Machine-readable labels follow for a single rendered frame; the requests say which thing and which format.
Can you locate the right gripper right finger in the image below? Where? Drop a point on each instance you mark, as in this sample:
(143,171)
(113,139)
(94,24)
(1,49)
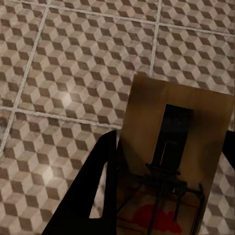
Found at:
(229,147)

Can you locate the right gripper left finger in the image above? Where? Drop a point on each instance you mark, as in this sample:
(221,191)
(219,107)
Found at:
(72,215)

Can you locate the mousetrap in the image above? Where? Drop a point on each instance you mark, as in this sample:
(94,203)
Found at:
(167,156)

